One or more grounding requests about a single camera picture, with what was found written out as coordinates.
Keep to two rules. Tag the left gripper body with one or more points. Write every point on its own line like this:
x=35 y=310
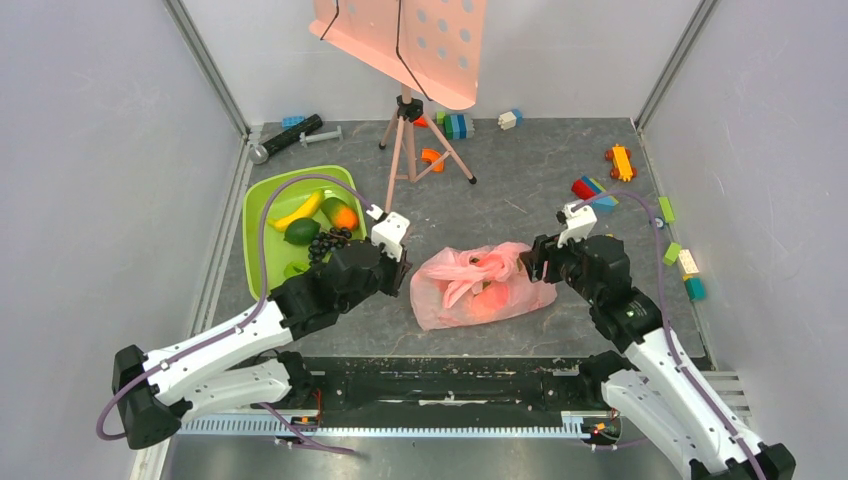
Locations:
x=389 y=273

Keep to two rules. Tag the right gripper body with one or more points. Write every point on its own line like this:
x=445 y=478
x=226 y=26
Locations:
x=542 y=258

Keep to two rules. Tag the pink plastic bag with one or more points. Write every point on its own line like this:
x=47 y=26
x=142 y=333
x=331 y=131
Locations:
x=463 y=288

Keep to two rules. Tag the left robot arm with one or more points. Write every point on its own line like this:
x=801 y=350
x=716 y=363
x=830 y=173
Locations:
x=156 y=392

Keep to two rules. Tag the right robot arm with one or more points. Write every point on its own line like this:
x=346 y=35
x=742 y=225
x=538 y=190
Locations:
x=648 y=377

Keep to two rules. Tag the fake black grapes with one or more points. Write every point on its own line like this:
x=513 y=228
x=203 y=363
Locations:
x=326 y=242

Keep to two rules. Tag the fake mango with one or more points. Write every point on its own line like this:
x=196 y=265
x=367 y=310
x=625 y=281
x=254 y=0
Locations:
x=340 y=214

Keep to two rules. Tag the fake green pepper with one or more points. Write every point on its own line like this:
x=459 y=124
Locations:
x=295 y=268

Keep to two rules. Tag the fake lime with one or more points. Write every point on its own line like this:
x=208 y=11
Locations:
x=302 y=231

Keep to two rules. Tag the fake banana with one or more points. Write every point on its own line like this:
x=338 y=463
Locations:
x=306 y=210

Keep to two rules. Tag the red blue brick house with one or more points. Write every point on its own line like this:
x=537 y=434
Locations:
x=586 y=188

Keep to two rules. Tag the yellow toy car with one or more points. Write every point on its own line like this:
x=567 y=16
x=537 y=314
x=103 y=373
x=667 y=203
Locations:
x=619 y=158

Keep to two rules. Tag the orange curved brick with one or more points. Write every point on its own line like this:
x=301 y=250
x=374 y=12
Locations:
x=432 y=157

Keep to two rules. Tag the green flat brick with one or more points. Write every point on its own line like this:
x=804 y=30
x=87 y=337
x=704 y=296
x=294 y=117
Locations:
x=667 y=211

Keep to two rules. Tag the green small brick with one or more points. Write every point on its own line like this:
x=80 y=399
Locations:
x=672 y=253

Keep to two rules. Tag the white blue brick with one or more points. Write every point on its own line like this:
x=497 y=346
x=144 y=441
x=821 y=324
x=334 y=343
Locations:
x=510 y=119

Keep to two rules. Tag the green blue brick stack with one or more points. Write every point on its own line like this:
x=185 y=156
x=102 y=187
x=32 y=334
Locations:
x=455 y=126

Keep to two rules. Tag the white teal brick stack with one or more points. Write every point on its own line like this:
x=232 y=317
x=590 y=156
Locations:
x=690 y=272

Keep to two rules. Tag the grey syringe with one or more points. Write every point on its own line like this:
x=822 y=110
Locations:
x=306 y=140

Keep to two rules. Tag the black microphone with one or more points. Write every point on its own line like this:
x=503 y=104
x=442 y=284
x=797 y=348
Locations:
x=263 y=151

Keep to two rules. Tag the blue toy brick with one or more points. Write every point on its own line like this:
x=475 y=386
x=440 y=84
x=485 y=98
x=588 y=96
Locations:
x=291 y=121

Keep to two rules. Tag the pink music stand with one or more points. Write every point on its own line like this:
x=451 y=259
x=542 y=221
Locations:
x=431 y=48

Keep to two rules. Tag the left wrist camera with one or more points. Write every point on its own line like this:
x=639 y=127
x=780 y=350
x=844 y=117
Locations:
x=388 y=231

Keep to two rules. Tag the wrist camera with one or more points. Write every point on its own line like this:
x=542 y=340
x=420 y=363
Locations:
x=388 y=231
x=577 y=220

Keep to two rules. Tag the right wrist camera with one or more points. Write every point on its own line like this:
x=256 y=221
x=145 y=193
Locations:
x=577 y=220

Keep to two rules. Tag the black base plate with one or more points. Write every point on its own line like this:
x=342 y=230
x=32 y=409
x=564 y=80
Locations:
x=446 y=392

